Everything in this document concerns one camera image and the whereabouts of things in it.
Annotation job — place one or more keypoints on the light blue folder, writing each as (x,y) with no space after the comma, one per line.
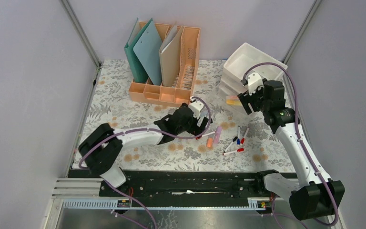
(151,61)

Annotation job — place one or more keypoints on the green folder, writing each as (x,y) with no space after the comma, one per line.
(134,57)

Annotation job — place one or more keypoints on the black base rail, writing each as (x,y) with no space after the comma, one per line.
(176,189)

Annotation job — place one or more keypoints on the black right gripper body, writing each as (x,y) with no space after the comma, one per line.
(255,100)

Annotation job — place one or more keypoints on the blue highlighter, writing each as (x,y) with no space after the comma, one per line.
(203,113)

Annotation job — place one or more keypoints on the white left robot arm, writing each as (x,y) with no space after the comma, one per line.
(101,148)

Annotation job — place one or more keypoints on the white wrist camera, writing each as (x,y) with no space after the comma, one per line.
(253,81)
(196,107)

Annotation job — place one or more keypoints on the blue cap marker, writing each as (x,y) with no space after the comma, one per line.
(238,140)

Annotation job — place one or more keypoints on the tan kraft folder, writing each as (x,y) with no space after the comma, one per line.
(169,54)

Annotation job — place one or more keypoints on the red cap marker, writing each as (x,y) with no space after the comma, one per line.
(204,135)
(244,136)

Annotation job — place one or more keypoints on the floral table cloth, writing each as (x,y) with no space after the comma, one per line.
(111,104)

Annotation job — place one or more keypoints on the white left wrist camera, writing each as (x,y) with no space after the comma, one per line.
(196,107)

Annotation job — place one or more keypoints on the orange cap yellow highlighter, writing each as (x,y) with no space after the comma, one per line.
(233,102)

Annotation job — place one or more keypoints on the white plastic drawer unit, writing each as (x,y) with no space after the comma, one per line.
(245,57)

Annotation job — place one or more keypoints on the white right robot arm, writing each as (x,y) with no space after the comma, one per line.
(316,194)

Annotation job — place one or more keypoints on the black cap marker right group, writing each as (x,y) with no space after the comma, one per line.
(230,144)

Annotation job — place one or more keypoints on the pink purple highlighter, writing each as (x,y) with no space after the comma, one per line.
(217,135)

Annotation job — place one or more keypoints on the red cap marker lowest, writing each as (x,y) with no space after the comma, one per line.
(234,151)

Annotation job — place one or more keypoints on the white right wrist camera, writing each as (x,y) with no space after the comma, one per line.
(253,81)

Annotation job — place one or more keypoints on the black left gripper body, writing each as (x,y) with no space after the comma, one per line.
(191,127)

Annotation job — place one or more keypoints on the orange plastic file organizer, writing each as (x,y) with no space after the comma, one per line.
(183,86)

